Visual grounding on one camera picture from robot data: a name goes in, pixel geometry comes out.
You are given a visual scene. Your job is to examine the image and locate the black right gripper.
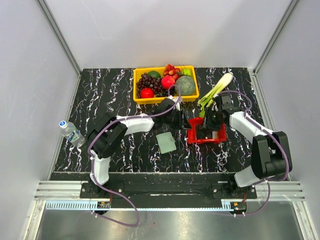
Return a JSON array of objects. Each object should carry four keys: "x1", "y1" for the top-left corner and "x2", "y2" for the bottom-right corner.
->
[{"x1": 199, "y1": 107, "x2": 225, "y2": 132}]

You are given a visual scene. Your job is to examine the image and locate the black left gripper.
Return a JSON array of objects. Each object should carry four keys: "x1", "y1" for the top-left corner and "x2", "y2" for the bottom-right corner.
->
[{"x1": 163, "y1": 108, "x2": 192, "y2": 131}]

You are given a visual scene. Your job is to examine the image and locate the red plastic card tray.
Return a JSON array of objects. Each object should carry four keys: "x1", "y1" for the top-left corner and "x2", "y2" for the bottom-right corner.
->
[{"x1": 187, "y1": 117, "x2": 227, "y2": 144}]

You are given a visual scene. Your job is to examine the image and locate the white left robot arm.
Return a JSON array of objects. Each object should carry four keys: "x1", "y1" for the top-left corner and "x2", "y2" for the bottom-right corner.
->
[{"x1": 86, "y1": 96, "x2": 192, "y2": 198}]

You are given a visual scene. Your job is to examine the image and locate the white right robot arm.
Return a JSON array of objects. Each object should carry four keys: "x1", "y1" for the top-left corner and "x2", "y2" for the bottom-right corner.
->
[{"x1": 200, "y1": 91, "x2": 293, "y2": 198}]

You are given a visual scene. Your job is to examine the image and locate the white credit card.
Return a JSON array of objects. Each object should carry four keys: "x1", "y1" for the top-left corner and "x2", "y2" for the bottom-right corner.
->
[{"x1": 212, "y1": 131, "x2": 220, "y2": 139}]

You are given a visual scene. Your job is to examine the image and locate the green spring onion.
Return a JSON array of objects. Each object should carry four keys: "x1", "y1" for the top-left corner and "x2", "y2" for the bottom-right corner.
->
[{"x1": 197, "y1": 73, "x2": 233, "y2": 118}]

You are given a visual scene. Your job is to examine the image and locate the green netted melon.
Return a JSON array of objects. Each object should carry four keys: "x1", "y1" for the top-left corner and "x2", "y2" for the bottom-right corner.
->
[{"x1": 174, "y1": 75, "x2": 196, "y2": 96}]

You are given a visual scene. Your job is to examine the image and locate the red pomegranate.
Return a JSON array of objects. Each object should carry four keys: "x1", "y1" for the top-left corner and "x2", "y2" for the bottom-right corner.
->
[{"x1": 161, "y1": 75, "x2": 176, "y2": 90}]

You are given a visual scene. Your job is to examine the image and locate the red round fruit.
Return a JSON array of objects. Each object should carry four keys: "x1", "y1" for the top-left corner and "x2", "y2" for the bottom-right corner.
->
[{"x1": 139, "y1": 87, "x2": 155, "y2": 99}]

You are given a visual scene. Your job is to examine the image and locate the green apple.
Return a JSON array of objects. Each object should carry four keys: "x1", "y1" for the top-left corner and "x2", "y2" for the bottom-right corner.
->
[{"x1": 181, "y1": 68, "x2": 192, "y2": 77}]

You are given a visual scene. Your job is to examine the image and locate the green avocado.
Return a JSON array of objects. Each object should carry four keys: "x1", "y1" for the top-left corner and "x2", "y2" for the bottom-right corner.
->
[{"x1": 147, "y1": 70, "x2": 161, "y2": 79}]

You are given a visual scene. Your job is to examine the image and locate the dark purple grape bunch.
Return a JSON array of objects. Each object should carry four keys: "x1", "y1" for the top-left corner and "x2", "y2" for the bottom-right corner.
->
[{"x1": 136, "y1": 72, "x2": 165, "y2": 99}]

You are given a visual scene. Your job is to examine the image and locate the clear plastic water bottle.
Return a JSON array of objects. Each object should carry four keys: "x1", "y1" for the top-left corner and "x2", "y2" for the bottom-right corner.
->
[{"x1": 59, "y1": 120, "x2": 86, "y2": 148}]

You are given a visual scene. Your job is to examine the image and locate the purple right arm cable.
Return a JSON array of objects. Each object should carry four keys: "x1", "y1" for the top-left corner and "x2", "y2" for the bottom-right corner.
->
[{"x1": 217, "y1": 90, "x2": 293, "y2": 217}]

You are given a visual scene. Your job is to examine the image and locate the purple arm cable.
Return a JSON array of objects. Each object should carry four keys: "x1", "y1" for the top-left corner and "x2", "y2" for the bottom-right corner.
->
[
  {"x1": 217, "y1": 90, "x2": 293, "y2": 217},
  {"x1": 87, "y1": 84, "x2": 183, "y2": 228}
]

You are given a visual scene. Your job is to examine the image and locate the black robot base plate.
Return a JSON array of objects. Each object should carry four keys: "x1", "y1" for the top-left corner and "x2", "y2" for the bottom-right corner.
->
[{"x1": 52, "y1": 172, "x2": 257, "y2": 207}]

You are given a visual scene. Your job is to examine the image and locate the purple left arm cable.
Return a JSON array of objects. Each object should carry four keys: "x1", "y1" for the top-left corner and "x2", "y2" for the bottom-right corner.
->
[{"x1": 87, "y1": 84, "x2": 183, "y2": 228}]

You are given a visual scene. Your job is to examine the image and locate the aluminium frame rail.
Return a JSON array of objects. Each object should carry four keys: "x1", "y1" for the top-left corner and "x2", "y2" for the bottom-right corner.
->
[{"x1": 45, "y1": 200, "x2": 247, "y2": 214}]

